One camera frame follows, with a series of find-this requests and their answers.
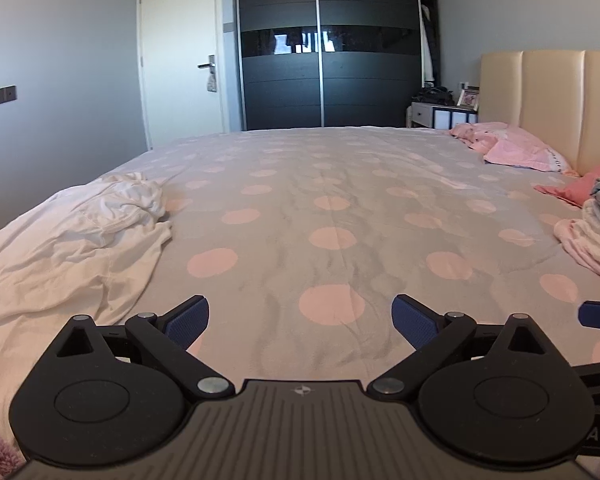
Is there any white picture frame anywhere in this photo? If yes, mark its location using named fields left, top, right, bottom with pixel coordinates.
left=456, top=86, right=481, bottom=111

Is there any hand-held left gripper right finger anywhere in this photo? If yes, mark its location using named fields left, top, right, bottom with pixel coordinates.
left=367, top=295, right=551, bottom=401

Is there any black bag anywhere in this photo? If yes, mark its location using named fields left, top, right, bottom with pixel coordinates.
left=412, top=86, right=455, bottom=107

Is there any white door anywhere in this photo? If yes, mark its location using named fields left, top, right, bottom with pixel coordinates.
left=137, top=0, right=231, bottom=150

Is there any bed with polka dot cover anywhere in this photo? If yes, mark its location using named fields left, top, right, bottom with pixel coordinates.
left=0, top=125, right=600, bottom=461

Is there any coral pink pillow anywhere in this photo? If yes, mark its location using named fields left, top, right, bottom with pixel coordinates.
left=534, top=140, right=600, bottom=208

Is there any pink crumpled blanket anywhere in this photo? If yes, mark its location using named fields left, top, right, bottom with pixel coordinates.
left=449, top=121, right=576, bottom=175

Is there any dark open shelf unit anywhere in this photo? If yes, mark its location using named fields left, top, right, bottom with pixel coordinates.
left=416, top=0, right=441, bottom=88

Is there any white nightstand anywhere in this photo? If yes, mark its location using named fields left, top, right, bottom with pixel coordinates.
left=406, top=101, right=480, bottom=130

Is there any white garment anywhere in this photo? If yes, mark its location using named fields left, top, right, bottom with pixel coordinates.
left=0, top=185, right=173, bottom=330

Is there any cream padded headboard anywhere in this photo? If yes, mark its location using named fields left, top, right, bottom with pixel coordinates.
left=479, top=50, right=600, bottom=178

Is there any dark sliding door wardrobe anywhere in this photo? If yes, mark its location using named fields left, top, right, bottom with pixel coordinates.
left=236, top=0, right=426, bottom=131

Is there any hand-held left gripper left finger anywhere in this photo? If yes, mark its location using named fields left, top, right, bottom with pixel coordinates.
left=55, top=296, right=233, bottom=401

